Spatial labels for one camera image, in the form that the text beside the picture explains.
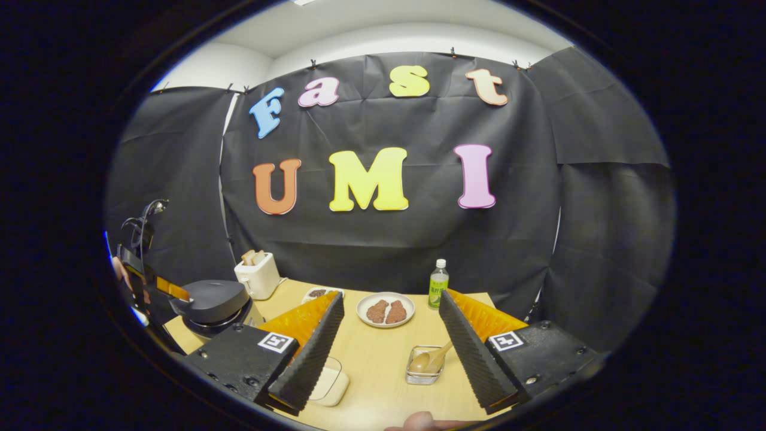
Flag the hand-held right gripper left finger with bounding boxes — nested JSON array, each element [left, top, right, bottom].
[[183, 292, 346, 417]]

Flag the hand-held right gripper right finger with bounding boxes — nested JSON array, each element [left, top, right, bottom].
[[439, 290, 602, 415]]

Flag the clear rice container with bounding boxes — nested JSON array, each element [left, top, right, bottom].
[[308, 357, 351, 408]]

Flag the dark grey rice cooker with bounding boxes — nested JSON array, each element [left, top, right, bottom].
[[169, 280, 267, 343]]

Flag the wooden spoon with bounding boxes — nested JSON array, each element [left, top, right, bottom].
[[409, 341, 454, 375]]

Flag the clear glass chopstick holder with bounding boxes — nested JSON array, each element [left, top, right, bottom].
[[406, 345, 447, 385]]

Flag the white divided grain dish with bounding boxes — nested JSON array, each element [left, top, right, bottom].
[[302, 287, 345, 305]]

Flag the green tea bottle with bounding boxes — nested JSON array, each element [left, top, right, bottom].
[[428, 259, 449, 310]]

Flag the white toaster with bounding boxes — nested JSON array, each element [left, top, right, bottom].
[[234, 250, 281, 301]]

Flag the white round plate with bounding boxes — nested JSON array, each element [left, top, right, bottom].
[[357, 292, 416, 329]]

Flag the black backdrop cloth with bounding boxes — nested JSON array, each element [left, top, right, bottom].
[[107, 47, 677, 355]]

